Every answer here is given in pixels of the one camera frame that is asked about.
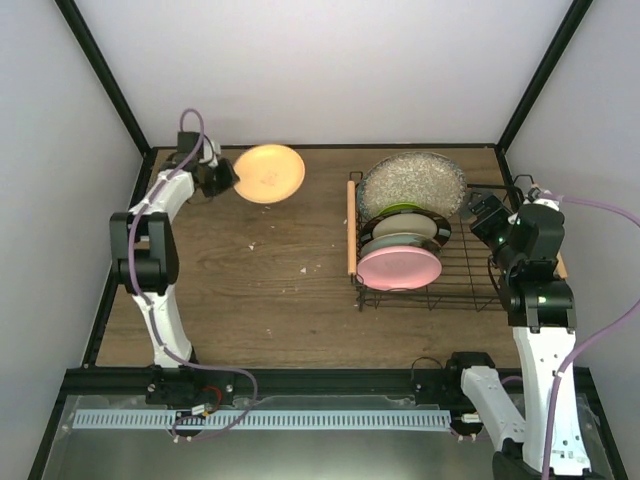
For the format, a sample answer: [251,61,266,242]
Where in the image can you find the orange plate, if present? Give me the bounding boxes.
[233,144,306,204]

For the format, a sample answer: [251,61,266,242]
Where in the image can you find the pink plate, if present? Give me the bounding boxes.
[356,246,443,291]

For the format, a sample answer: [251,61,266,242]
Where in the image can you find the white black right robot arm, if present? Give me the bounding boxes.
[444,190,600,479]

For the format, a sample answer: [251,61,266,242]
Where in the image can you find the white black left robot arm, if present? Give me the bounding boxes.
[109,157,239,368]

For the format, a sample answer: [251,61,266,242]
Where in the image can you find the glossy black plate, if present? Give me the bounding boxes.
[358,210,452,247]

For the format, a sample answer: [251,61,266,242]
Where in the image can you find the speckled grey large plate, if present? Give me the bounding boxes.
[356,151,467,220]

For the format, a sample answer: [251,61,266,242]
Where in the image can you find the green plate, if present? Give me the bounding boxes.
[377,202,424,217]

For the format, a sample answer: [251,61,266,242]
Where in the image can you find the light teal plate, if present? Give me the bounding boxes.
[360,232,429,257]

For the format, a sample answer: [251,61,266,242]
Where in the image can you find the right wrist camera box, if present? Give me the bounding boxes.
[527,183,560,211]

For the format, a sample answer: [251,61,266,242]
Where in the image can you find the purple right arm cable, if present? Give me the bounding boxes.
[542,192,640,474]

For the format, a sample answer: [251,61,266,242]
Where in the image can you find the black wire dish rack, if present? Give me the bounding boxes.
[348,171,501,312]

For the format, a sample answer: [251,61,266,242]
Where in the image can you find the right wooden rack handle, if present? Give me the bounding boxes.
[525,182,569,280]

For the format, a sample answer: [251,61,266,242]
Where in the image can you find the wooden rack handle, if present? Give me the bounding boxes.
[525,182,569,280]
[346,180,357,276]

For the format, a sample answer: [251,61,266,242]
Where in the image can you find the left wooden rack handle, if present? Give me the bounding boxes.
[346,180,357,276]

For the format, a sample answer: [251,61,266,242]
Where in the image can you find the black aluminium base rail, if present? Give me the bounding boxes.
[59,367,596,406]

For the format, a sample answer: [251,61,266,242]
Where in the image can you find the black cage frame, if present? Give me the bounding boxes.
[29,1,627,479]

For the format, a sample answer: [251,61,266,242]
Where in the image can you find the white slotted cable duct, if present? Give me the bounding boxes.
[72,409,451,432]

